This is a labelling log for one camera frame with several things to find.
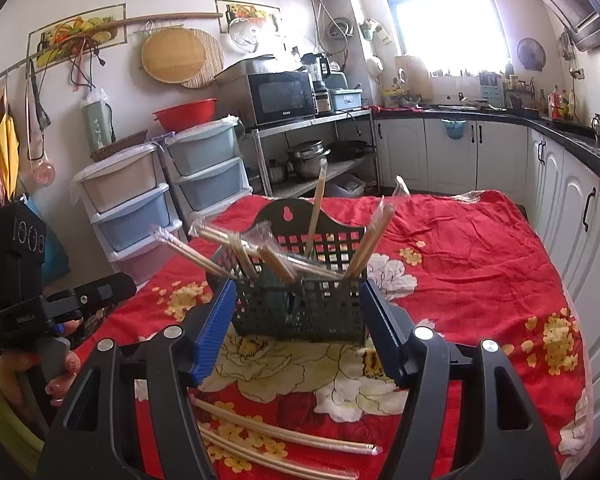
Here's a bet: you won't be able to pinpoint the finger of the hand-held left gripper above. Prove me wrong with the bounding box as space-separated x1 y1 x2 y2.
77 272 137 319

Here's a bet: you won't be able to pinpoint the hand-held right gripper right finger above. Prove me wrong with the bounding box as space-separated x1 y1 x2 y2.
358 280 563 480

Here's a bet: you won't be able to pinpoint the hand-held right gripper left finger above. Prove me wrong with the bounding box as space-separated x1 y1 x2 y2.
35 277 238 480

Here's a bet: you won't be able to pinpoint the wooden chopstick pair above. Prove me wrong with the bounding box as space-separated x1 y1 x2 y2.
344 176 411 279
149 224 232 279
192 397 384 457
199 426 359 480

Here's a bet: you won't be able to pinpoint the dark green plastic utensil basket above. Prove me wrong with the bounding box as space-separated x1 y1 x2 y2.
211 199 368 345

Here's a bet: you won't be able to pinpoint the pile of chopsticks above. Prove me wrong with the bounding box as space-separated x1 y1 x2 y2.
190 222 346 282

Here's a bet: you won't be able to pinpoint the tall chopstick pair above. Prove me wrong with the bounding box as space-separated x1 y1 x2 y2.
304 164 329 258

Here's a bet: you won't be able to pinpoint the person's left forearm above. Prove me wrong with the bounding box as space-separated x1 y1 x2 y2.
0 360 49 477

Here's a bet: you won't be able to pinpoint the person's left hand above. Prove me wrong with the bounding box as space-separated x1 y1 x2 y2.
0 320 83 408

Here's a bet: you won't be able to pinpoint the blue plastic bag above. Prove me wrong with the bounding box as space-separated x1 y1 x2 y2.
24 197 72 287

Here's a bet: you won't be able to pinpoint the beige and blue drawer unit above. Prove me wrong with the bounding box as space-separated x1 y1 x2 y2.
72 142 184 287

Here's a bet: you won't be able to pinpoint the pink round hanging pouch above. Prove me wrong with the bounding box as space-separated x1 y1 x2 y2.
32 157 56 185

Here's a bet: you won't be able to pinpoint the red floral blanket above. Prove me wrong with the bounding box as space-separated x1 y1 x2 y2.
70 190 593 480

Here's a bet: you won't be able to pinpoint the yellow hanging cloth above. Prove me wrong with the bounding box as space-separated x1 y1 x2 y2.
0 84 20 199

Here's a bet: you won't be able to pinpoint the wicker basket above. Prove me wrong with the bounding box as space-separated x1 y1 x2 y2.
89 129 149 163

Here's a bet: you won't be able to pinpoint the white storage box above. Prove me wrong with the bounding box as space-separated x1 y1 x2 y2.
324 174 366 197

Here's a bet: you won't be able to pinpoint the blue plastic drawer unit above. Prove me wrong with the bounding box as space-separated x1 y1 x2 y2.
165 118 254 212

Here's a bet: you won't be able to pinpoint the green thermos bottle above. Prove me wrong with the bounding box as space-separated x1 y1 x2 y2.
82 91 115 152

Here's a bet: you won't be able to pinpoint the small steel pot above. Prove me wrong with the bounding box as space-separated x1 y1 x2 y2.
265 159 289 185

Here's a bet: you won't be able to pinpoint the black frying pan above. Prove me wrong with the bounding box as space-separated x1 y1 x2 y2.
327 140 377 164

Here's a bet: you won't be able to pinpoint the stacked steel pots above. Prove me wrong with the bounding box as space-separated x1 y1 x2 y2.
285 139 332 180

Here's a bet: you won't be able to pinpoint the red plastic basin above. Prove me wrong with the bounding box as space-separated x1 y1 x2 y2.
153 98 219 133

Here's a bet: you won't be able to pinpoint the blue hanging cabinet holder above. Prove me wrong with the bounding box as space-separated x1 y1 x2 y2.
440 118 467 141

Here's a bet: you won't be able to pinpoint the metal shelf rack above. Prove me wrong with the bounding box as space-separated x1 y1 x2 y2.
237 109 382 199

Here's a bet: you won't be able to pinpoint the white kitchen cabinets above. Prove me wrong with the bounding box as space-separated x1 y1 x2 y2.
372 114 600 413

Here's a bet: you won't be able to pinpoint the teal plastic bin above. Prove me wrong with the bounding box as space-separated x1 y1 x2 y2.
330 88 364 113

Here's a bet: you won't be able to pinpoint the black microwave oven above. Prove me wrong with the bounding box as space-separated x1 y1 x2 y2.
245 71 317 127

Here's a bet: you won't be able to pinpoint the round bamboo board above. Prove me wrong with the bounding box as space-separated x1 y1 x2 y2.
140 29 207 85

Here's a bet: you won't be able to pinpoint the round bamboo mat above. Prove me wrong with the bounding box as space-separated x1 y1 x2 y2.
180 29 225 90

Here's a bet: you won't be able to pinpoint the pale cutting board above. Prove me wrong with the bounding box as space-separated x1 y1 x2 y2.
394 54 434 101

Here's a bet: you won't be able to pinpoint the glass jug blender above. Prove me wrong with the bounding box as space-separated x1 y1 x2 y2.
300 52 334 114

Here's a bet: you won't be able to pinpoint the blue knife block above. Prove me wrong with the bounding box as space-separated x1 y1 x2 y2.
479 70 506 106

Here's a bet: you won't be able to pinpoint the long wooden rolling pin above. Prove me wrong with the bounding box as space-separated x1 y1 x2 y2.
5 11 224 81

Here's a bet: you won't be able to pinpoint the white round fan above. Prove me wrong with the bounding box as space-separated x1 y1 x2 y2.
228 16 259 54

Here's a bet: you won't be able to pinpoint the bright window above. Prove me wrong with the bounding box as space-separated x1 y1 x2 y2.
374 0 512 77

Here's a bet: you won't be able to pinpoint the fruit picture wall tile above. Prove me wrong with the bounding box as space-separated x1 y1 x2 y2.
28 3 127 69
214 0 281 34

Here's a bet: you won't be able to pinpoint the grey wall fan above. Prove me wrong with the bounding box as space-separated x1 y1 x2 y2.
517 37 547 71

